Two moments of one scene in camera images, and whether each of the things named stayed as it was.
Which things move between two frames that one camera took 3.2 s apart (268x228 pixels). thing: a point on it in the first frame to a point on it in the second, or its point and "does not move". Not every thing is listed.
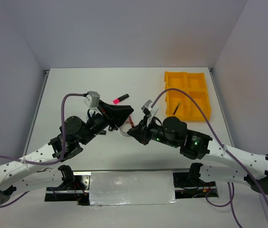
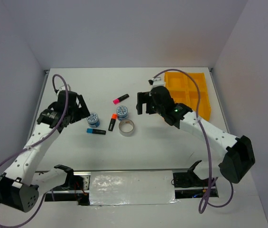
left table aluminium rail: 46,71 does not move
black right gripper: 140,132 to 143,98
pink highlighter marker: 116,101 does not move
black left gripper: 118,115 to 84,110
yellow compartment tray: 178,104 does not move
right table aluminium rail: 228,129 does not move
